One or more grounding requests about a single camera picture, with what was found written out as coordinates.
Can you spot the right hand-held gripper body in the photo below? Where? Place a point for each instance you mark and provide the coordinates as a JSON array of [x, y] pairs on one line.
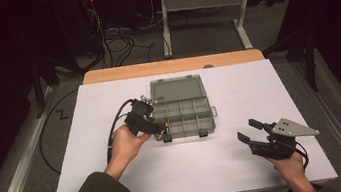
[[273, 149]]

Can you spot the person's left hand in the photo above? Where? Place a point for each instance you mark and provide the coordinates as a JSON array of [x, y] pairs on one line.
[[125, 146]]

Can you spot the black metal stand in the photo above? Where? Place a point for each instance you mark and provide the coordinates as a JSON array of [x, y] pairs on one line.
[[37, 87], [311, 59]]

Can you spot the person's right hand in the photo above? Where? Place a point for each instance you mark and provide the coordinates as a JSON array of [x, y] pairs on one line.
[[290, 166]]

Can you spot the white table cover board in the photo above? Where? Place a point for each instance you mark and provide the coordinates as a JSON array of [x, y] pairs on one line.
[[92, 103]]

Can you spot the black computer tower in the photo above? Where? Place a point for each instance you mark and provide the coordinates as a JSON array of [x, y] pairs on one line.
[[82, 31]]

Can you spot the green plastic compartment box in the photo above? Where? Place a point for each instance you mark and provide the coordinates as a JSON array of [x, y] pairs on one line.
[[178, 91]]

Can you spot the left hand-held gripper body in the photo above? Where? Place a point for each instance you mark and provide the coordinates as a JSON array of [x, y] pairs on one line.
[[140, 120]]

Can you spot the white metal table frame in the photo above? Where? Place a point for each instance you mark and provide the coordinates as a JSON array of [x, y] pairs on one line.
[[202, 0]]

